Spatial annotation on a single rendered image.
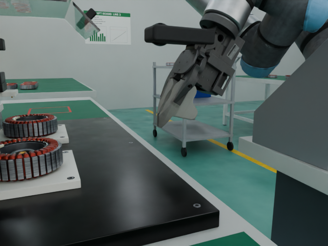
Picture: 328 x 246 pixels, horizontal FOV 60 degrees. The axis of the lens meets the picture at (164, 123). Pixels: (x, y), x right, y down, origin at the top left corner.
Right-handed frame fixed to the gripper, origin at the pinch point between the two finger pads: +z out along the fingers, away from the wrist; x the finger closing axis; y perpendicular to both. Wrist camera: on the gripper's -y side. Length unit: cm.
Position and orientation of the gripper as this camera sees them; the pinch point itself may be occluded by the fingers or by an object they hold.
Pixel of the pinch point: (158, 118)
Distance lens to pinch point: 49.9
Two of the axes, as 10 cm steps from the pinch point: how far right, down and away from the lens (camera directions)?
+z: -4.7, 8.9, 0.0
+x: -3.7, -1.9, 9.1
